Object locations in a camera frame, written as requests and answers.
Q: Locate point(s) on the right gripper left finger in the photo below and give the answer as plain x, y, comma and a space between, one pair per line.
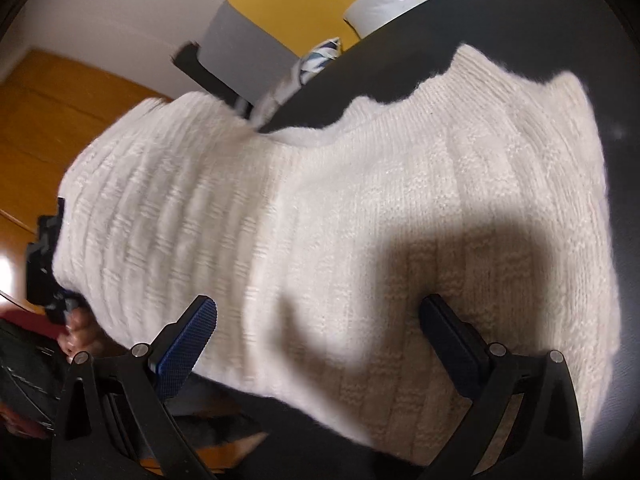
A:
177, 347

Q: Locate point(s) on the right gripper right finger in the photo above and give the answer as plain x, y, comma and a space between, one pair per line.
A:
462, 351

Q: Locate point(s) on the cream knit sweater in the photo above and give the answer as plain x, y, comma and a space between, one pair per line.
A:
318, 244

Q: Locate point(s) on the person left hand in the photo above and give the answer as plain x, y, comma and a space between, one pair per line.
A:
83, 333

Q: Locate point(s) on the triangle pattern pillow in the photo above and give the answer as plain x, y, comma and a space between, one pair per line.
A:
309, 65

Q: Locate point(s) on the grey yellow blue sofa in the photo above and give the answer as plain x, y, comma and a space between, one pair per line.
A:
251, 44

